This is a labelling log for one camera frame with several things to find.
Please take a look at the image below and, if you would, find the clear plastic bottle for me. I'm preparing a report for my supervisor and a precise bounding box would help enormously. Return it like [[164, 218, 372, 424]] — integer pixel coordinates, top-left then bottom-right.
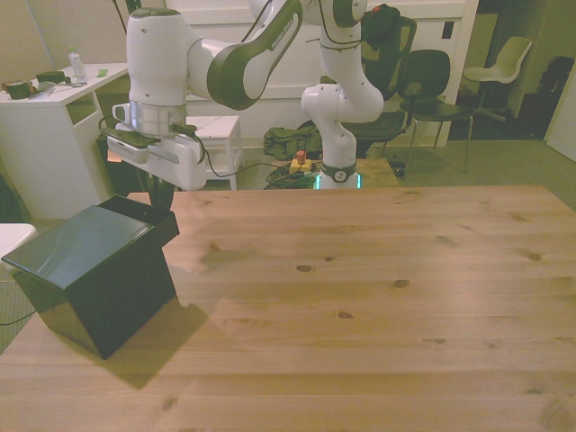
[[67, 45, 88, 86]]

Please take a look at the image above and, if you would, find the red and black jacket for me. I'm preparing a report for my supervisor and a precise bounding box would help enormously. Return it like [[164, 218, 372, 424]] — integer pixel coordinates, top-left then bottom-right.
[[362, 3, 402, 44]]

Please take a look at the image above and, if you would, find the olive green bag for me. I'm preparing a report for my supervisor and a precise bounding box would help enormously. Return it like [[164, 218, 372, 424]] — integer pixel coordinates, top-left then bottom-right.
[[262, 125, 323, 161]]

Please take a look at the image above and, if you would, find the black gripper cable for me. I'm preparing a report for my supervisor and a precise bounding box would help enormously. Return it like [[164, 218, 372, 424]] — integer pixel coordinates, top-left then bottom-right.
[[173, 124, 289, 179]]

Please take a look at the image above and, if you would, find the white desk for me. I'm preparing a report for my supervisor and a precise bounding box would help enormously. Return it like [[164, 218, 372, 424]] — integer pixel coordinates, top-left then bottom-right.
[[0, 62, 132, 221]]

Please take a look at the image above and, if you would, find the black drawer cabinet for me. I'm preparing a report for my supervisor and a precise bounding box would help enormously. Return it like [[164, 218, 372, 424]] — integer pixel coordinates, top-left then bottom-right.
[[1, 204, 178, 361]]

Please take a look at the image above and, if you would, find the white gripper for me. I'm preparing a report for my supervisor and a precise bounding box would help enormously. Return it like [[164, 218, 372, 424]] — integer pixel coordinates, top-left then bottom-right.
[[106, 134, 209, 213]]

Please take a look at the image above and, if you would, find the white plastic chair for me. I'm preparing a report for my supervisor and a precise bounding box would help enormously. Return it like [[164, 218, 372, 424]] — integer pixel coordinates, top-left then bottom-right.
[[462, 36, 533, 121]]

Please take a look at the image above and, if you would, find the white side table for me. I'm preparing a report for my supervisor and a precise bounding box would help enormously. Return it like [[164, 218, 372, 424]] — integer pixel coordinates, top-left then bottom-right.
[[184, 115, 247, 192]]

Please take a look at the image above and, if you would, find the black plastic chair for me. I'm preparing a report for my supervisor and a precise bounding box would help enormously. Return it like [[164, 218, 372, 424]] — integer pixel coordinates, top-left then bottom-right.
[[398, 49, 474, 175]]

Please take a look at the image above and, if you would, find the yellow emergency stop button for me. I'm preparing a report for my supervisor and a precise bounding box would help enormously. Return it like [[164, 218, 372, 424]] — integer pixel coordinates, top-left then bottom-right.
[[289, 151, 314, 175]]

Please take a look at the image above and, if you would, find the black mesh office chair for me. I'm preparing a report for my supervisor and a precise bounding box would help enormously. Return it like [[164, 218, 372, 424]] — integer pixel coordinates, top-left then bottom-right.
[[355, 12, 419, 158]]

